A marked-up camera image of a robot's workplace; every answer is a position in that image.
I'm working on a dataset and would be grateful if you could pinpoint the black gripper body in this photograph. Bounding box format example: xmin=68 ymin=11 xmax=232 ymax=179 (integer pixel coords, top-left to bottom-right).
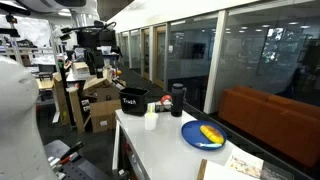
xmin=77 ymin=29 xmax=105 ymax=64

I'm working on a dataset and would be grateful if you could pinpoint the white plastic cup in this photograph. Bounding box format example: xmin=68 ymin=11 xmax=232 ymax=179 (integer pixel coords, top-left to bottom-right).
xmin=144 ymin=111 xmax=159 ymax=132

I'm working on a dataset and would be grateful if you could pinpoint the white topped cardboard box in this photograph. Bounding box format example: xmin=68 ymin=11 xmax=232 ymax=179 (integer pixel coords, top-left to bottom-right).
xmin=71 ymin=61 xmax=95 ymax=81

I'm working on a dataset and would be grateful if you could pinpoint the black computer monitor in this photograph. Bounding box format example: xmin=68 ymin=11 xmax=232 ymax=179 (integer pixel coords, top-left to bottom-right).
xmin=99 ymin=29 xmax=118 ymax=48

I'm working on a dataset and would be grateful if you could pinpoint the tall cardboard panel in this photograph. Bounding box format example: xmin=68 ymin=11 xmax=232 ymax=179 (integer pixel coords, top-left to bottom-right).
xmin=52 ymin=72 xmax=71 ymax=126

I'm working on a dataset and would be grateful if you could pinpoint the leaning cardboard panel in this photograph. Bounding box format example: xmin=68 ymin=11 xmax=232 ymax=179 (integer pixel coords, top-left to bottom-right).
xmin=67 ymin=87 xmax=91 ymax=135

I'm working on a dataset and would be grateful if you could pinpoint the closed brown cardboard box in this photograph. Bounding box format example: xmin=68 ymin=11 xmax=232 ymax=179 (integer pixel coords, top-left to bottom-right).
xmin=89 ymin=99 xmax=122 ymax=134

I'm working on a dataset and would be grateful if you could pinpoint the black trash bin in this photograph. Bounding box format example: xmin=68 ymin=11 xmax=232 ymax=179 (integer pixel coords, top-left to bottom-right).
xmin=119 ymin=86 xmax=150 ymax=117

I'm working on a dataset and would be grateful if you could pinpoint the red round can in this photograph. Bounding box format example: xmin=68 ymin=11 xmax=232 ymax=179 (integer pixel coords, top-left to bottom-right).
xmin=160 ymin=94 xmax=173 ymax=105

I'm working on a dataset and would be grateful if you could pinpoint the small white box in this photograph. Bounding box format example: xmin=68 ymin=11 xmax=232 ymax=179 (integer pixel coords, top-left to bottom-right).
xmin=148 ymin=101 xmax=173 ymax=113

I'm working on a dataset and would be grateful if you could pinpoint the black water bottle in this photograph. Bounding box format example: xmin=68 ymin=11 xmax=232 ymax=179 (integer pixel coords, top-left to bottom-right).
xmin=170 ymin=82 xmax=187 ymax=118

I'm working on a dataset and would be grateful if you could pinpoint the black perforated breadboard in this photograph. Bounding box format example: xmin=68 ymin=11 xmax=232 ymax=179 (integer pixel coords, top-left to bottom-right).
xmin=43 ymin=139 xmax=112 ymax=180

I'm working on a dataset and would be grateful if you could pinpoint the blue round plate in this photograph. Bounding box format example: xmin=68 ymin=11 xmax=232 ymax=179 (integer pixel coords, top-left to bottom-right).
xmin=181 ymin=119 xmax=228 ymax=151

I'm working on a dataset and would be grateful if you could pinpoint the yellow toy corn cob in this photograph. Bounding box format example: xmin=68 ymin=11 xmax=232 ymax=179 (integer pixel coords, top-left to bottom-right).
xmin=199 ymin=124 xmax=226 ymax=145

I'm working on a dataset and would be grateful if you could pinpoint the light blue plastic spoon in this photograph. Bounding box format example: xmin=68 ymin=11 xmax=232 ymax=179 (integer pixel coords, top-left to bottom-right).
xmin=194 ymin=141 xmax=224 ymax=149

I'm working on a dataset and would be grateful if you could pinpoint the white open notebook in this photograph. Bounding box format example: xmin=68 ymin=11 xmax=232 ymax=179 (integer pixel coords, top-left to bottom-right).
xmin=196 ymin=158 xmax=261 ymax=180

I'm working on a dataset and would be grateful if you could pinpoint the printed paper sheet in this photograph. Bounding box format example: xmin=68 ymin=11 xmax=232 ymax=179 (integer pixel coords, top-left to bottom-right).
xmin=224 ymin=146 xmax=265 ymax=180

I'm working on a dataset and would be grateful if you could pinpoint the orange sofa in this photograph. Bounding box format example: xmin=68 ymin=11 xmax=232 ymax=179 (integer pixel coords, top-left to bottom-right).
xmin=218 ymin=85 xmax=320 ymax=168

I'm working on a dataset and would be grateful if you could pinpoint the black clamp orange handle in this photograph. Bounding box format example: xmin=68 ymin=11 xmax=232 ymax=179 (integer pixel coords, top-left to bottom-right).
xmin=59 ymin=141 xmax=85 ymax=162

